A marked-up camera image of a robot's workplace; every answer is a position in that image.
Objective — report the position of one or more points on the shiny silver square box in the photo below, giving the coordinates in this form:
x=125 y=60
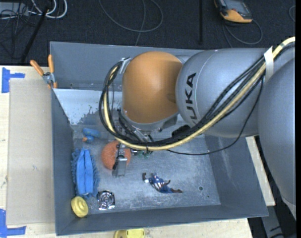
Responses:
x=105 y=200

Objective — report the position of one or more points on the blue toy duck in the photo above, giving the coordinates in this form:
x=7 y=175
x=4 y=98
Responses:
x=90 y=134

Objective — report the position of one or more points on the blue toy action figure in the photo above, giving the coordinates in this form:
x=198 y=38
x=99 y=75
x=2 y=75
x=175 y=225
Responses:
x=160 y=183

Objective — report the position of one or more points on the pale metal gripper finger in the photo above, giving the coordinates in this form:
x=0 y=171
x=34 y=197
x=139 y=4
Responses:
x=121 y=168
x=117 y=157

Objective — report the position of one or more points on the pale wood board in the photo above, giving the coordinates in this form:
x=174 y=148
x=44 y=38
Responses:
x=28 y=152

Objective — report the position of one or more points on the blue fringed cloth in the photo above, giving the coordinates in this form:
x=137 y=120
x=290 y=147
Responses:
x=84 y=172

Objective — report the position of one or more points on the orange ball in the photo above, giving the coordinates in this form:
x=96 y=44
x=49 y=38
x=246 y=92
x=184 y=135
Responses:
x=109 y=156

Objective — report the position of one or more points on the grey metal bin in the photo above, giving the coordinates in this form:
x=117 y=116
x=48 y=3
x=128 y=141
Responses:
x=180 y=175

